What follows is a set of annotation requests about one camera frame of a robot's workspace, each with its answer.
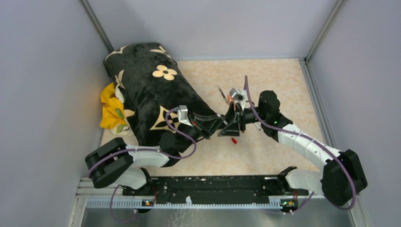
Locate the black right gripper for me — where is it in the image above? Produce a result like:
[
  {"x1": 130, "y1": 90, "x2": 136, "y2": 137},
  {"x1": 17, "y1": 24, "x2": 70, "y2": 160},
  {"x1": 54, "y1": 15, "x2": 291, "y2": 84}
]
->
[{"x1": 218, "y1": 102, "x2": 268, "y2": 137}]

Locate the thin white black-tip pen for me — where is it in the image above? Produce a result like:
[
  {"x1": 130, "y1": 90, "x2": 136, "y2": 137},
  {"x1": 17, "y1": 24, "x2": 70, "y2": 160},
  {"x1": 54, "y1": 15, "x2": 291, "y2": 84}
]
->
[{"x1": 254, "y1": 123, "x2": 261, "y2": 131}]

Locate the black gel pen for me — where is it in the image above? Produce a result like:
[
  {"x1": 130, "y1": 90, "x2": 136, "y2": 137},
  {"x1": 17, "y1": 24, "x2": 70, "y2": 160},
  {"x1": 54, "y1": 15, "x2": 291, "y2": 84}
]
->
[{"x1": 218, "y1": 86, "x2": 228, "y2": 104}]

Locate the orange pen red cap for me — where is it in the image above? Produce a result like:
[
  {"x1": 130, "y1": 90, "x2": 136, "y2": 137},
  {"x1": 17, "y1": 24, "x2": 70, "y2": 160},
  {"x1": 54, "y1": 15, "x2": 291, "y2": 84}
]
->
[{"x1": 227, "y1": 94, "x2": 234, "y2": 104}]

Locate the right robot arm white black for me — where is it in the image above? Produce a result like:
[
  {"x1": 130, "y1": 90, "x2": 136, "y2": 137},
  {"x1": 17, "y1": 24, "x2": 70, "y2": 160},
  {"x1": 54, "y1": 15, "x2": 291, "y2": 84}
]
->
[{"x1": 219, "y1": 88, "x2": 368, "y2": 206}]

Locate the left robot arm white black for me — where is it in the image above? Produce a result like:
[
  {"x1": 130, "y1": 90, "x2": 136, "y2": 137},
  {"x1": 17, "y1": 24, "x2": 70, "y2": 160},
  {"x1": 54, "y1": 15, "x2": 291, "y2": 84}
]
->
[{"x1": 84, "y1": 109, "x2": 228, "y2": 195}]

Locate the black floral plush blanket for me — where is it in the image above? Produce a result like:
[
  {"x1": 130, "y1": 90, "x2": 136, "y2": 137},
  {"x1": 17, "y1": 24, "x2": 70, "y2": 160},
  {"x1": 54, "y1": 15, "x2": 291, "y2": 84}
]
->
[{"x1": 104, "y1": 43, "x2": 217, "y2": 146}]

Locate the yellow cloth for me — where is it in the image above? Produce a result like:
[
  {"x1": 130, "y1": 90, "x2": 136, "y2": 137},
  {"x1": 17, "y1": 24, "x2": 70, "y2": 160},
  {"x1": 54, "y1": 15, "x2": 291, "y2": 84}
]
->
[{"x1": 100, "y1": 83, "x2": 135, "y2": 136}]

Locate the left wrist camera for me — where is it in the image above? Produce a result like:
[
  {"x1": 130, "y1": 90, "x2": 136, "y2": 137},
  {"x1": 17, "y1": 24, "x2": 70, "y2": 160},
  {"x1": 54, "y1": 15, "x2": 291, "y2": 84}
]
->
[{"x1": 177, "y1": 105, "x2": 193, "y2": 127}]

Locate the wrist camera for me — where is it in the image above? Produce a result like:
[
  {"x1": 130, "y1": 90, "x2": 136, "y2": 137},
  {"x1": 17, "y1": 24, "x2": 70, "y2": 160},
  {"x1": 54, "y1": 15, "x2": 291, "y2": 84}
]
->
[
  {"x1": 229, "y1": 88, "x2": 248, "y2": 102},
  {"x1": 177, "y1": 105, "x2": 193, "y2": 127}
]

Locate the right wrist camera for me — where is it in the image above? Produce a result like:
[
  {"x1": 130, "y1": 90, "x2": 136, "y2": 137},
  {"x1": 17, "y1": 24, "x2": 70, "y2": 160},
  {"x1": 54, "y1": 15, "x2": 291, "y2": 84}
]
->
[{"x1": 229, "y1": 88, "x2": 248, "y2": 102}]

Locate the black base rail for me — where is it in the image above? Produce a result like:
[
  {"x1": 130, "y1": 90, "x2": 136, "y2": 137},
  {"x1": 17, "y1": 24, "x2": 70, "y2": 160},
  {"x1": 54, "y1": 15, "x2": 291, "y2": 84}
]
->
[{"x1": 122, "y1": 175, "x2": 309, "y2": 205}]

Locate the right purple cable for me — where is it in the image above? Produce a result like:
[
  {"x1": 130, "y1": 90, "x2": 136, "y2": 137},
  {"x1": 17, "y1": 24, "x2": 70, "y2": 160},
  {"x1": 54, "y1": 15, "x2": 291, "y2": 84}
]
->
[{"x1": 244, "y1": 75, "x2": 357, "y2": 215}]

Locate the purple cable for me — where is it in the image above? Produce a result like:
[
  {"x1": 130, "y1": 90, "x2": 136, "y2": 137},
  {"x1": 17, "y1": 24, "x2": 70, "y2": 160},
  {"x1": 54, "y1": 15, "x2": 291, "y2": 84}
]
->
[
  {"x1": 87, "y1": 106, "x2": 197, "y2": 224},
  {"x1": 244, "y1": 75, "x2": 357, "y2": 215}
]

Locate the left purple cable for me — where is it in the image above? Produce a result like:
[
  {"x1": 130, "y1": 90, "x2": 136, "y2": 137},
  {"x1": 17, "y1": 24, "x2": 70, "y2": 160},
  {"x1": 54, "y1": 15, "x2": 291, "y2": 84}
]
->
[{"x1": 87, "y1": 106, "x2": 197, "y2": 224}]

